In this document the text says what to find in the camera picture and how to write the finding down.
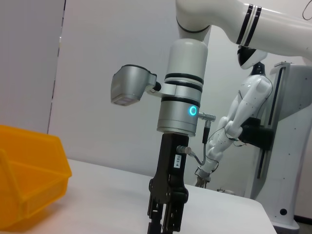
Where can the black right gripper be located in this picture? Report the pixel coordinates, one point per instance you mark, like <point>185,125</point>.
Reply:
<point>170,156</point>

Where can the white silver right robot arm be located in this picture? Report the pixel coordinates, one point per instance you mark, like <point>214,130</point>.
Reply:
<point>185,73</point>

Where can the yellow plastic bin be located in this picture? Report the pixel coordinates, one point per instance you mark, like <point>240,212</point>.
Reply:
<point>29,175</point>

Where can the grey robot lift stand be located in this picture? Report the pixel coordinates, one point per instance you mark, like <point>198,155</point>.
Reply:
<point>292,122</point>

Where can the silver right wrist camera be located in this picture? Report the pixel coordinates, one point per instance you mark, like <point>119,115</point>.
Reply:
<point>129,83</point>

